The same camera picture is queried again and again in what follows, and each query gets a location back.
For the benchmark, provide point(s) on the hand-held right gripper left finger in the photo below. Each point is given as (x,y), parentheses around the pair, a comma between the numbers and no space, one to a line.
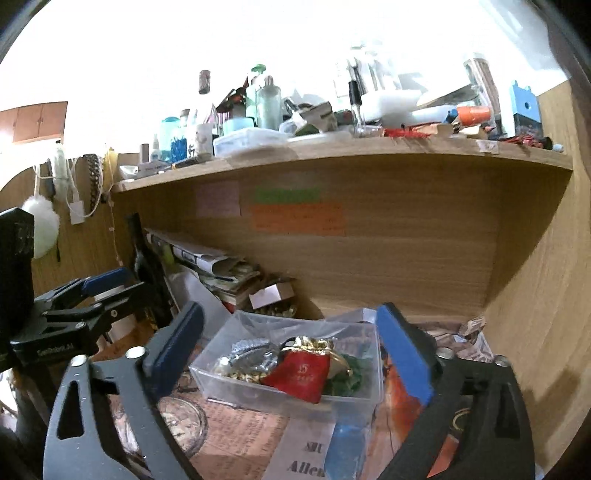
(173,344)

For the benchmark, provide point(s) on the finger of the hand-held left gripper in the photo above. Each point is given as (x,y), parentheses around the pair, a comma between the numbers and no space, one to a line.
(108,279)
(129,302)

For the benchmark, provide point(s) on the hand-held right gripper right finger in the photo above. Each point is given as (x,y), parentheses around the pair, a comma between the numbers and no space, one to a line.
(404,350)

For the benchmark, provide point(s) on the green cloth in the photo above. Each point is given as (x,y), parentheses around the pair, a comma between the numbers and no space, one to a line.
(351,378)

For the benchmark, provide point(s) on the clear plastic box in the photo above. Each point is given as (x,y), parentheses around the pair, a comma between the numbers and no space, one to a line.
(221,385)

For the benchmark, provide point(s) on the floral fabric scrunchie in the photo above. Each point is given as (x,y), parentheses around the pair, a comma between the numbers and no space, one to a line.
(240,374)

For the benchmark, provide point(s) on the silver foil item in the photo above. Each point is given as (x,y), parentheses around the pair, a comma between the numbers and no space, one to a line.
(254,355)

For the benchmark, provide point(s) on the red pouch with gold top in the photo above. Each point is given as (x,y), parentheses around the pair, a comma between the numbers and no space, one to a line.
(300,376)

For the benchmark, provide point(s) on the dark wine bottle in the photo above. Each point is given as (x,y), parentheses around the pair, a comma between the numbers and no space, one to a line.
(147,267)

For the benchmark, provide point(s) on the white fluffy pompom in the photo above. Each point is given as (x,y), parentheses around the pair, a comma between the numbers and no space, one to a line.
(41,226)

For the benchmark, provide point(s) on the white paper sheet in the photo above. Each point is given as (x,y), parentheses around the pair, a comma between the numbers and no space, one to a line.
(194,290)

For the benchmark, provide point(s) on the white charger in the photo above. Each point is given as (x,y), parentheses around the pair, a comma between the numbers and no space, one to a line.
(77,213)

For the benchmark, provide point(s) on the crumpled brown paper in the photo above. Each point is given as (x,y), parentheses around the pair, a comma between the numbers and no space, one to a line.
(473,327)

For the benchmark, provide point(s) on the stack of newspapers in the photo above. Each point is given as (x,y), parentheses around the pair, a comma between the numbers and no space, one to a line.
(207,263)

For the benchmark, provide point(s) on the small white box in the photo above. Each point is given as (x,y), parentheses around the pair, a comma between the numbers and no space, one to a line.
(270,295)

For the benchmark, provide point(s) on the vintage print desk mat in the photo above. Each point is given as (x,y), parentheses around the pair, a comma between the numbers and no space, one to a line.
(240,429)

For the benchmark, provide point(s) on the patterned woven headband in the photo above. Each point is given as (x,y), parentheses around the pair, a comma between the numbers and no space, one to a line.
(94,170)

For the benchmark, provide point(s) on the blue packet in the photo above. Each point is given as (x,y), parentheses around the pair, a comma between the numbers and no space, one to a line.
(344,447)

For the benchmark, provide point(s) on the white fluffy headband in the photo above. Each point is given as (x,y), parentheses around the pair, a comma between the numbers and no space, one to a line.
(59,166)

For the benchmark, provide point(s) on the pink sticky note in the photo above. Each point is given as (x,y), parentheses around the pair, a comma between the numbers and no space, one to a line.
(218,199)

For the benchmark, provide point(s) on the white printed paper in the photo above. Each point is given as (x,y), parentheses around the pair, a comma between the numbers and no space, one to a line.
(304,447)

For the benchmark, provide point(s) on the blue patterned glass bottle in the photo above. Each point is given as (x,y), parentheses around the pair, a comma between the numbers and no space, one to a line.
(179,147)

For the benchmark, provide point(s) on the light blue bottle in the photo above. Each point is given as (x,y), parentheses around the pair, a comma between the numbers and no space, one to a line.
(167,125)

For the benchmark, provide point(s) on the orange sticky note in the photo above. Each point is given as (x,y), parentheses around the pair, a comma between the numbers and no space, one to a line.
(300,220)

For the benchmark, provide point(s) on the white printed mug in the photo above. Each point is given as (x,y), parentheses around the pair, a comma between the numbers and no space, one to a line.
(204,138)

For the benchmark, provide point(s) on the green sticky note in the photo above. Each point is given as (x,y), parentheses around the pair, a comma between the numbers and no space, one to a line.
(286,194)

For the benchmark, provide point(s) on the clear lidded container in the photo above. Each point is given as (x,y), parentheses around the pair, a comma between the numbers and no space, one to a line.
(249,143)

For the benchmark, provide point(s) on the wooden shelf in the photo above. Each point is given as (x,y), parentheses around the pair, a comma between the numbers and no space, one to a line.
(369,152)

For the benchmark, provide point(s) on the light blue round jar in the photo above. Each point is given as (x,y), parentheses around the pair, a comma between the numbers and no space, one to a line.
(239,124)

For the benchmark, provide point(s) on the tall corked glass bottle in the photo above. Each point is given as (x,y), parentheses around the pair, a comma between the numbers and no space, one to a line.
(204,83)

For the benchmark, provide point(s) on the mint green bottle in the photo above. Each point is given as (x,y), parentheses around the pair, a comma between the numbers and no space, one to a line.
(268,106)

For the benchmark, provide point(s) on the orange plastic item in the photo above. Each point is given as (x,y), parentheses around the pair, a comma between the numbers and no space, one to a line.
(473,115)

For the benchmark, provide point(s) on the black-capped dropper bottle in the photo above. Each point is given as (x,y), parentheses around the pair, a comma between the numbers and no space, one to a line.
(354,99)

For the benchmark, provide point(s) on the blue plastic block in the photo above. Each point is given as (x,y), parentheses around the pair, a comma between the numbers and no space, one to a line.
(525,106)

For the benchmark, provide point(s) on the glass jar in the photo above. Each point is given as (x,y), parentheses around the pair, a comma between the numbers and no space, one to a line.
(482,78)

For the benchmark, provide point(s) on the clear plastic packages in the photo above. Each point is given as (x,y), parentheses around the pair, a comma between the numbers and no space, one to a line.
(369,69)

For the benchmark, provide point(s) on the wooden wall cabinet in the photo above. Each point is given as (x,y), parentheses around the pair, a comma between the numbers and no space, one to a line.
(37,122)

